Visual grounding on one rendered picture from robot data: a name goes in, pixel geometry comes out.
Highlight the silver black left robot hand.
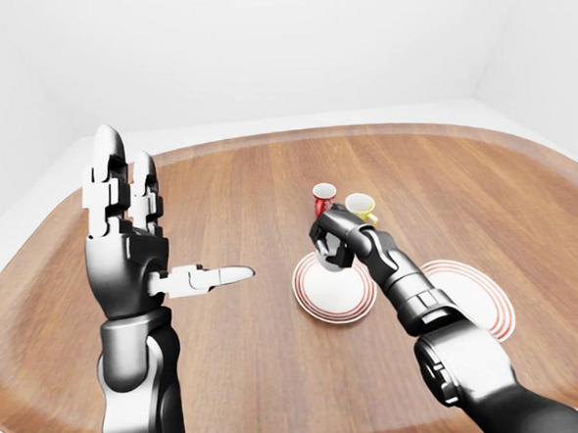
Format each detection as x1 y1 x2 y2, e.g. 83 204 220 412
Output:
75 116 258 323

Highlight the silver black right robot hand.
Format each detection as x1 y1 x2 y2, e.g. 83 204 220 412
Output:
306 202 375 275

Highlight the red mug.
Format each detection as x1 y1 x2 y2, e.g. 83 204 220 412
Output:
311 181 340 219

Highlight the yellow mug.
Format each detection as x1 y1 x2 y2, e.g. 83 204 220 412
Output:
344 191 381 231

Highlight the white plate with red rings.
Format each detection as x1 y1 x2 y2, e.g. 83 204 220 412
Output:
417 256 517 349
289 248 381 328

